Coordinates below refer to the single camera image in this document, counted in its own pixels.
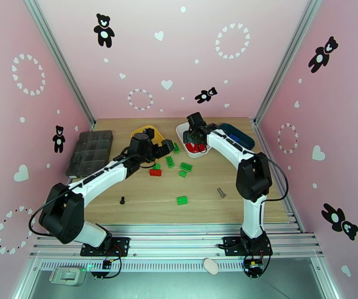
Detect aluminium mounting rails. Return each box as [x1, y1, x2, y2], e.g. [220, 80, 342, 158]
[29, 224, 325, 259]

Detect beige oval pad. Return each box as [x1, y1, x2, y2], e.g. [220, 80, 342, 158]
[203, 258, 219, 276]

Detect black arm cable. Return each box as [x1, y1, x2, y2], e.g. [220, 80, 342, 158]
[29, 145, 155, 238]
[258, 157, 289, 230]

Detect yellow plastic container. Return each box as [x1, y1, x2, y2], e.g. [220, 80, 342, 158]
[130, 124, 169, 152]

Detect slotted white cable duct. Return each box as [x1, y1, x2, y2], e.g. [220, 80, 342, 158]
[38, 259, 251, 273]

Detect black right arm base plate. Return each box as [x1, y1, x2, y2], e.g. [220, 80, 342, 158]
[222, 236, 274, 257]

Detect aluminium frame post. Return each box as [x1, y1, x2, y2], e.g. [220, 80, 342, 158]
[21, 0, 96, 129]
[253, 0, 326, 125]

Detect aluminium side rail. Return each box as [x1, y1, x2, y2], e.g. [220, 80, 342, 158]
[253, 119, 306, 235]

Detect dark blue plastic container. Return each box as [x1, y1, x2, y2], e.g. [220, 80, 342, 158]
[219, 122, 256, 150]

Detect circuit board with yellow connector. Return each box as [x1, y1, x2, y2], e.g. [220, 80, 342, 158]
[244, 259, 264, 279]

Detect grey compartment organizer box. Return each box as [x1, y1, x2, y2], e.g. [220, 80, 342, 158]
[65, 130, 114, 180]

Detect white plastic container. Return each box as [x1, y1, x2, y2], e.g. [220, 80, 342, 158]
[175, 121, 212, 158]

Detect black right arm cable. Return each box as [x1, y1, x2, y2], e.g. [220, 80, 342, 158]
[258, 157, 289, 230]

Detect grey white plastic device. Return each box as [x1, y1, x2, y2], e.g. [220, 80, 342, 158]
[48, 267, 88, 287]

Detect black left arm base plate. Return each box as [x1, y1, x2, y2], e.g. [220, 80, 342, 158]
[80, 236, 131, 257]

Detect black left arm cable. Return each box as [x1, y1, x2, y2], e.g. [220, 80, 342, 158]
[29, 145, 155, 238]

